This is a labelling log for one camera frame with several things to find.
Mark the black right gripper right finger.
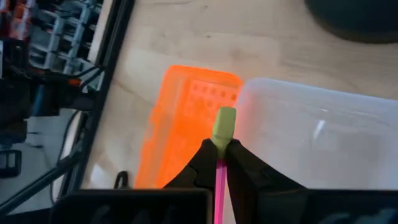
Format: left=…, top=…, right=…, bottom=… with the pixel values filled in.
left=225, top=138, right=308, bottom=224

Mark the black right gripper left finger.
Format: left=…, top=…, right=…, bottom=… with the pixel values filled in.
left=163, top=138, right=219, bottom=190

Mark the pink pencil green eraser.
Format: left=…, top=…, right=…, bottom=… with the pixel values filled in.
left=211, top=106, right=237, bottom=224

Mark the orange box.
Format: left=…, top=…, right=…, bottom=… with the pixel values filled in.
left=134, top=64, right=243, bottom=190

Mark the clear plastic supply box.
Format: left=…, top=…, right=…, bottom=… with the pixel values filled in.
left=223, top=77, right=398, bottom=191

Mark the white globe table lamp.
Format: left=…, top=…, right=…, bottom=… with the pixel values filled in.
left=303, top=0, right=398, bottom=44

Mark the grey shelving rack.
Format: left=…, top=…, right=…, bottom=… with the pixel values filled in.
left=29, top=0, right=105, bottom=91

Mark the small black cable hook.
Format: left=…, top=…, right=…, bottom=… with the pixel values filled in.
left=113, top=170, right=130, bottom=190

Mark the black floor cable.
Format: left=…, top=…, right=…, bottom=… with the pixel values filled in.
left=51, top=108, right=82, bottom=200

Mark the black aluminium table frame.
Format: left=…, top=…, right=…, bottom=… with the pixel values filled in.
left=0, top=0, right=137, bottom=218

